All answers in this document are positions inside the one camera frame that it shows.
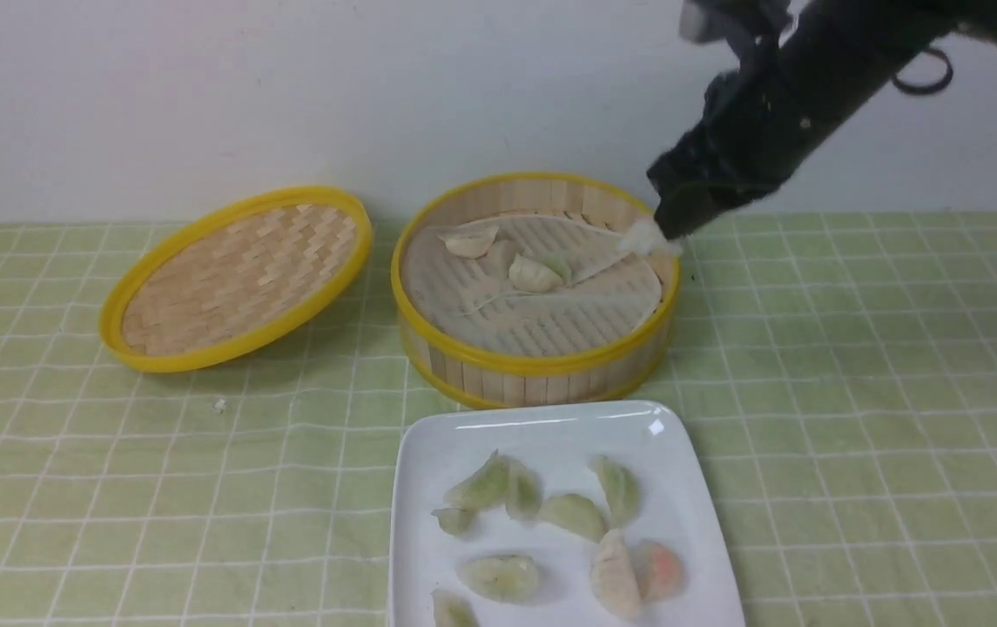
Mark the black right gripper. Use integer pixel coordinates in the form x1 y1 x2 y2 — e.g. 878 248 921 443
646 71 799 241

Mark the pink dumpling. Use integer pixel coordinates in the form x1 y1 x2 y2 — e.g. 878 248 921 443
637 540 684 603
482 239 521 280

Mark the white steamer liner cloth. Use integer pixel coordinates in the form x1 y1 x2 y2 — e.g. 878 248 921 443
400 214 666 360

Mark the green-tinted dumpling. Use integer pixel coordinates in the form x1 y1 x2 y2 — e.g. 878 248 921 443
505 459 542 523

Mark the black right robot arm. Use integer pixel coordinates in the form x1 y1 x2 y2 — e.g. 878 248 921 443
648 1 997 241

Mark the green dumpling plate right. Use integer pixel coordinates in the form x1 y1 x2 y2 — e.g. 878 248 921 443
589 454 642 529

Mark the green dumpling plate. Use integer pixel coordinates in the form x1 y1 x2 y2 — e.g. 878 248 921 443
589 454 642 529
431 589 479 627
455 553 542 604
537 493 607 543

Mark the green dumpling plate centre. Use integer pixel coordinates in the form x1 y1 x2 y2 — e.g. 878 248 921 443
537 493 607 543

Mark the green dumpling on plate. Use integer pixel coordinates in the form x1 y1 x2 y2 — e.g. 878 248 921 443
445 451 509 512

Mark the pink dumpling on plate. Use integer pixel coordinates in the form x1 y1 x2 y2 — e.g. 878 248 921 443
637 540 684 603

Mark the white square plate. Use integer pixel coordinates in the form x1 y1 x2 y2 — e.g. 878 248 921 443
387 400 746 626

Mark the beige dumpling on plate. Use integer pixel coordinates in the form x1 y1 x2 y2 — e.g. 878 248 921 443
589 529 643 620

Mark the green dumpling plate lower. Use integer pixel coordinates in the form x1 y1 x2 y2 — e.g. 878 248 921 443
455 553 542 604

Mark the green dumpling plate bottom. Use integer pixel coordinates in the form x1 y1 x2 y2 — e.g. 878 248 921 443
431 589 479 627

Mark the pale dumpling in steamer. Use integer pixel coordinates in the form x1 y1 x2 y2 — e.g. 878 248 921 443
509 254 565 293

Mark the yellow-rimmed bamboo steamer basket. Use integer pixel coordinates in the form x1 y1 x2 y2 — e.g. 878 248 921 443
390 173 682 408

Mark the green checkered tablecloth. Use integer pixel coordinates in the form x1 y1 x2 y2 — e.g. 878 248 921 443
0 213 997 626

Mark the white dumpling in steamer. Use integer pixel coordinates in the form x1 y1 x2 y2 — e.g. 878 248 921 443
437 225 501 260

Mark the small green dumpling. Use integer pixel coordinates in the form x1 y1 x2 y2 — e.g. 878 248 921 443
430 507 478 538

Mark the yellow-rimmed bamboo steamer lid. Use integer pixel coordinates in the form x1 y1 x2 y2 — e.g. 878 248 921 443
99 186 374 374

